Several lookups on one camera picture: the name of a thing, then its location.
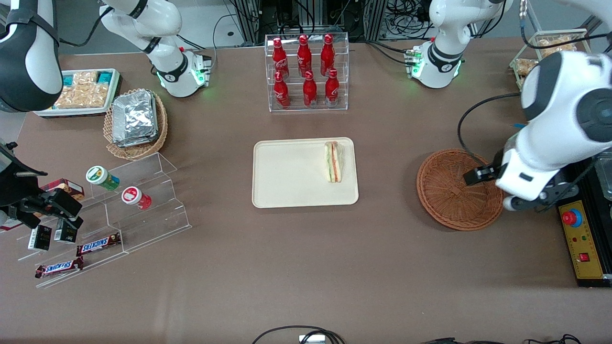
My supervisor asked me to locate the oval tan wicker basket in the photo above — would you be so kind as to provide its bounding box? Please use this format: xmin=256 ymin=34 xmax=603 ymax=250
xmin=103 ymin=89 xmax=169 ymax=161

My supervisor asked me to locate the black left wrist camera cable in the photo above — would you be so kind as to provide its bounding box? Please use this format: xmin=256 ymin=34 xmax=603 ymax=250
xmin=457 ymin=26 xmax=612 ymax=169

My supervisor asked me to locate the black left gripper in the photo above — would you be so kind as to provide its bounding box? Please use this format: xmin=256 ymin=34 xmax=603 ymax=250
xmin=463 ymin=172 xmax=503 ymax=187

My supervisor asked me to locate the triangle sandwich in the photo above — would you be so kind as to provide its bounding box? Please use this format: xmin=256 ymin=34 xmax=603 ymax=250
xmin=324 ymin=140 xmax=345 ymax=183

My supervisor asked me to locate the white wire rack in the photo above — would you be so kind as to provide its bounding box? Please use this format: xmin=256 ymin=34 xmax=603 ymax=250
xmin=509 ymin=29 xmax=594 ymax=91

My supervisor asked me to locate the black left arm base cable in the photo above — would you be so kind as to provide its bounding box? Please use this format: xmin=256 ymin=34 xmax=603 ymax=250
xmin=367 ymin=40 xmax=413 ymax=65

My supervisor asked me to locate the red brown carton box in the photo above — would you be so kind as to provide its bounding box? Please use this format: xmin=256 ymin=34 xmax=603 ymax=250
xmin=39 ymin=178 xmax=85 ymax=201

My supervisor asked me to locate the aluminium frame rack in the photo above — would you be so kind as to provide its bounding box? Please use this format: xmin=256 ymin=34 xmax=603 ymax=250
xmin=233 ymin=0 xmax=389 ymax=46

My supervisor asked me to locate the red lidded cup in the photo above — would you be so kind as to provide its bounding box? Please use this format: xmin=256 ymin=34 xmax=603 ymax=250
xmin=121 ymin=186 xmax=153 ymax=211

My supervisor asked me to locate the black looped cable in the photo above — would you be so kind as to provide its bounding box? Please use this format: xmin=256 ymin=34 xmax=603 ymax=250
xmin=252 ymin=326 xmax=346 ymax=344

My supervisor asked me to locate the small black carton box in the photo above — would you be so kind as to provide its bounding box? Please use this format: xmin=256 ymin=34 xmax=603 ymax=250
xmin=27 ymin=225 xmax=52 ymax=252
xmin=54 ymin=219 xmax=78 ymax=244

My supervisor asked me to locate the clear acrylic bottle rack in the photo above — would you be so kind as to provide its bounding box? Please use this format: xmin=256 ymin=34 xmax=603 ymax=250
xmin=265 ymin=32 xmax=350 ymax=113

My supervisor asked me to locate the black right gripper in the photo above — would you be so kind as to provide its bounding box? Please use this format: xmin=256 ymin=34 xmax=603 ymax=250
xmin=0 ymin=142 xmax=85 ymax=231

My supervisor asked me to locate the round brown wicker basket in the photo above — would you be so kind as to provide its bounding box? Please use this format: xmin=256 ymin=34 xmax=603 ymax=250
xmin=416 ymin=149 xmax=506 ymax=232

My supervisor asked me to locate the green lidded cup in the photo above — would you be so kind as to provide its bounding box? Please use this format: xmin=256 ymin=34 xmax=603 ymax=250
xmin=86 ymin=165 xmax=121 ymax=192

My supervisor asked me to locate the black thin cable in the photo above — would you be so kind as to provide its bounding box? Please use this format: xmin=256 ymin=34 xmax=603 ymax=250
xmin=421 ymin=333 xmax=582 ymax=344

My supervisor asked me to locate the black yellow control box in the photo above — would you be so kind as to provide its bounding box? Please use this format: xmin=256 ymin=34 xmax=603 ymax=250
xmin=557 ymin=158 xmax=612 ymax=288

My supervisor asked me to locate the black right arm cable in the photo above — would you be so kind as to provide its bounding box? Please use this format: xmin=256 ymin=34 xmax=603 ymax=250
xmin=56 ymin=7 xmax=113 ymax=48

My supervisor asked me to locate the clear acrylic stepped shelf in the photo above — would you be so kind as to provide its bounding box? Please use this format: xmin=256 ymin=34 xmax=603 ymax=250
xmin=17 ymin=152 xmax=192 ymax=290

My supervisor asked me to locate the white plastic snack tray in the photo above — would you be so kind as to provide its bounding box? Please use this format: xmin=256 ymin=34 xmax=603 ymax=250
xmin=33 ymin=68 xmax=120 ymax=118

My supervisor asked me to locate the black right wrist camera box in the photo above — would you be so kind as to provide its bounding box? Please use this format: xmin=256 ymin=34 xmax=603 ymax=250
xmin=45 ymin=188 xmax=83 ymax=217

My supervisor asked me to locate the clear bag of pastry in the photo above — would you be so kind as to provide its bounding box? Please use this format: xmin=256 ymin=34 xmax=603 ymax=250
xmin=538 ymin=36 xmax=577 ymax=52
xmin=515 ymin=58 xmax=539 ymax=77

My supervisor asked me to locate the red cola bottle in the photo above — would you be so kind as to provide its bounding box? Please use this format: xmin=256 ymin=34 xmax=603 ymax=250
xmin=273 ymin=71 xmax=291 ymax=110
xmin=320 ymin=33 xmax=336 ymax=77
xmin=297 ymin=34 xmax=313 ymax=77
xmin=272 ymin=37 xmax=290 ymax=80
xmin=303 ymin=71 xmax=318 ymax=108
xmin=325 ymin=68 xmax=340 ymax=107

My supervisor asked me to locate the silver foil container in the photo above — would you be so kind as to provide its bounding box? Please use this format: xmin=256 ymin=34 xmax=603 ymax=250
xmin=115 ymin=133 xmax=160 ymax=148
xmin=112 ymin=89 xmax=159 ymax=143

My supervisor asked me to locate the Snickers chocolate bar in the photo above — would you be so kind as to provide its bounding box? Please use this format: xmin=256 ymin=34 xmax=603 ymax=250
xmin=34 ymin=257 xmax=85 ymax=279
xmin=76 ymin=233 xmax=122 ymax=257

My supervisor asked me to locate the beige rectangular tray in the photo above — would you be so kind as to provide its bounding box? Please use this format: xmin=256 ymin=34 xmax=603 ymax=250
xmin=252 ymin=137 xmax=359 ymax=209

